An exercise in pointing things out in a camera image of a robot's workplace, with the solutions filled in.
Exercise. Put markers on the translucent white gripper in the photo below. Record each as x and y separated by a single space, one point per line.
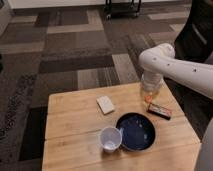
150 86

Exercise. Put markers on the orange red pepper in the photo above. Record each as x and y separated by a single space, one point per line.
148 99

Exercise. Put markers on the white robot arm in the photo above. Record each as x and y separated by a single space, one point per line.
159 61

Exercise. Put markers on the white ceramic cup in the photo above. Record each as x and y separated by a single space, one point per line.
110 139

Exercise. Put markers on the dark red snack bar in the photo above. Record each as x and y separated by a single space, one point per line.
159 111

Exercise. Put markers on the dark blue plate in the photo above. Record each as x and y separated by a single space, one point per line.
138 132

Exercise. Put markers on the beige sponge block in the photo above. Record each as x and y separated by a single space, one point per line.
105 104

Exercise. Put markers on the black office chair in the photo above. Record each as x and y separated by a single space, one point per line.
195 41

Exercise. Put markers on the black rolling cart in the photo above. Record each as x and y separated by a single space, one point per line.
122 9

